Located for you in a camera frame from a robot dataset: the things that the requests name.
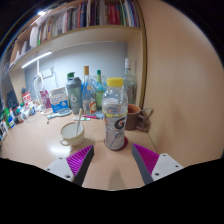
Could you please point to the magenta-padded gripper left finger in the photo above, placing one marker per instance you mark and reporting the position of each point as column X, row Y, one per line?
column 78, row 159

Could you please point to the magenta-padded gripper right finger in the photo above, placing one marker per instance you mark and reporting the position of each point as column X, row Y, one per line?
column 148, row 159

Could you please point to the clear bottle with yellow cap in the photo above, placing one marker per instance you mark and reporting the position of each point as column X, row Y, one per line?
column 115, row 116

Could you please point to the cream ceramic mug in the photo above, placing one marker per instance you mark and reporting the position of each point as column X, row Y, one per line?
column 72, row 135

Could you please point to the metal spoon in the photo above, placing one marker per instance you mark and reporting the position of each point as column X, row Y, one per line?
column 79, row 120

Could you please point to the brown ceramic cup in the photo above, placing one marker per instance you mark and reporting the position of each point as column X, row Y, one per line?
column 132, row 118

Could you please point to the pale blue flat device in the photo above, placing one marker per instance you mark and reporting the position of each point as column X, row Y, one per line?
column 59, row 115

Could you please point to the grey shaker bottle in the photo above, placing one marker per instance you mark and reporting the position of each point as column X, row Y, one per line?
column 74, row 98

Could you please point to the blue and white carton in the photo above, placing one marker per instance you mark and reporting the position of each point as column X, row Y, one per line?
column 59, row 100

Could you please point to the blue bottle with tan cap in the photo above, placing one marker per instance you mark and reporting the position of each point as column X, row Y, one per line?
column 86, row 93

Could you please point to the green glass bottle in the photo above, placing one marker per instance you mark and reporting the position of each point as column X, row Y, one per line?
column 99, row 95

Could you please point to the pink cup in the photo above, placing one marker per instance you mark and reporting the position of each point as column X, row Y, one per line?
column 45, row 99

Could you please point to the clear glass liquor bottle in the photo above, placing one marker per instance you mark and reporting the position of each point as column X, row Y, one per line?
column 130, row 86

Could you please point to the white bottle with blue label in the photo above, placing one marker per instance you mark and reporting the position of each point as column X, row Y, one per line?
column 11, row 122

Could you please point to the red and white container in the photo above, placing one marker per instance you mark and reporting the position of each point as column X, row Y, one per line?
column 26, row 98

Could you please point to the dark green tall bottle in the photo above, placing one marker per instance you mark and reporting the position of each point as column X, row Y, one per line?
column 70, row 75

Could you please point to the green box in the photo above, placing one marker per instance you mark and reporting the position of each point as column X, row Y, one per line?
column 6, row 113

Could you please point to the black pouch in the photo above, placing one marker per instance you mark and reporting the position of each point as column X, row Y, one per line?
column 12, row 99

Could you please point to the under-shelf light bar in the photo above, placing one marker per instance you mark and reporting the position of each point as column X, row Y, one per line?
column 36, row 60

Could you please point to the wooden shelf unit with books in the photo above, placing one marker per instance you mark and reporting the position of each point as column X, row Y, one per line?
column 83, row 30

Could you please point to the ceiling tube light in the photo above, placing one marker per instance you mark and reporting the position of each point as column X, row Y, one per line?
column 41, row 13

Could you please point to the white wall power strip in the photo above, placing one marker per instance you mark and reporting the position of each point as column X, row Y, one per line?
column 47, row 73

